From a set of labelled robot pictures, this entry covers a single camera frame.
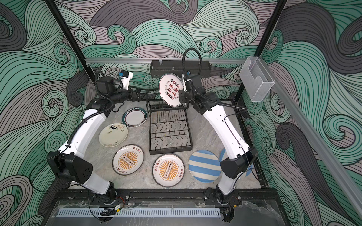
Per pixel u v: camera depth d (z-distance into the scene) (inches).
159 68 35.9
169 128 39.6
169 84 30.6
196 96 20.0
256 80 30.8
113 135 39.0
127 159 34.4
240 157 16.4
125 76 25.0
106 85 21.9
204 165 33.4
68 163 16.2
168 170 32.6
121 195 28.9
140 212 27.4
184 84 21.4
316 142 20.1
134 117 42.1
